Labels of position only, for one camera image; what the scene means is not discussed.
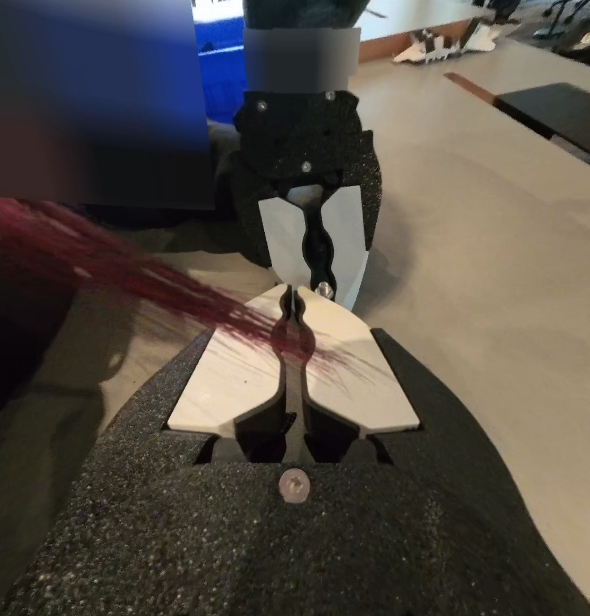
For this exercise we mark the black flat mat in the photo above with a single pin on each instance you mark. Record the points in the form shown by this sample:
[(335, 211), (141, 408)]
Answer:
[(559, 115)]

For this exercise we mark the brown wooden strip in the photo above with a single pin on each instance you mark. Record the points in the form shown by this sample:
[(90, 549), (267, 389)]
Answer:
[(468, 86)]

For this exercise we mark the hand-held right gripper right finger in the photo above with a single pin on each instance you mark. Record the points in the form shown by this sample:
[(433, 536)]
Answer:
[(362, 380)]

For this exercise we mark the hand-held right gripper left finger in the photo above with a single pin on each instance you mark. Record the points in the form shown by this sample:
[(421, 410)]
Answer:
[(227, 375)]

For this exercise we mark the blue box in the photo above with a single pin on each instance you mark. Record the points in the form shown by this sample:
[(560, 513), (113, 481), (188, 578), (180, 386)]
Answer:
[(220, 77)]

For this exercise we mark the black and white cloth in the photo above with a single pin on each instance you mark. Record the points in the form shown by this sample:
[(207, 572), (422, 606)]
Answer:
[(434, 45)]

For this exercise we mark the dark red hair strands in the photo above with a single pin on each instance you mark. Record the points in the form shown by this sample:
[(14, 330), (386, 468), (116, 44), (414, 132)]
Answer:
[(107, 260)]

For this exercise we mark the dark equipment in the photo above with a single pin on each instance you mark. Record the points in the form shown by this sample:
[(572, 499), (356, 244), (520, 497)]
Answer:
[(578, 33)]

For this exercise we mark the silver socket head bolt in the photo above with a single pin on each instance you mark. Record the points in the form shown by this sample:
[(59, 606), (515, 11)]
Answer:
[(324, 288)]

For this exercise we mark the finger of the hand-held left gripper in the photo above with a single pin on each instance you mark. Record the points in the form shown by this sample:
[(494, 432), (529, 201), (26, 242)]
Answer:
[(350, 231), (283, 236)]

